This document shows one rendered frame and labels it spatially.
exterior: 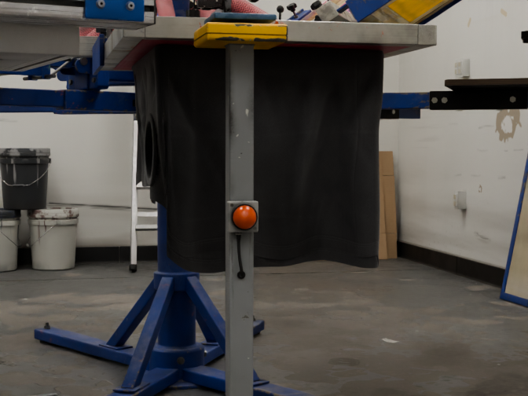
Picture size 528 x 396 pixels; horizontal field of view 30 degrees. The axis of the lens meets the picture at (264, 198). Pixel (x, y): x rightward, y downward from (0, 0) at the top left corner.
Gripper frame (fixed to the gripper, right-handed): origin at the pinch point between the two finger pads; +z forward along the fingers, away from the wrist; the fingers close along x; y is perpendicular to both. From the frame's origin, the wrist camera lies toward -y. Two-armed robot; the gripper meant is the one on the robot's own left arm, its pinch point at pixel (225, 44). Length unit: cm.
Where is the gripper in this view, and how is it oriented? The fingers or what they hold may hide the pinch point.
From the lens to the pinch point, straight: 240.3
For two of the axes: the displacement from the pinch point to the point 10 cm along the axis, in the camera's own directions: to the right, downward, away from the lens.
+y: -9.7, 0.2, -2.2
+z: 0.1, 10.0, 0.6
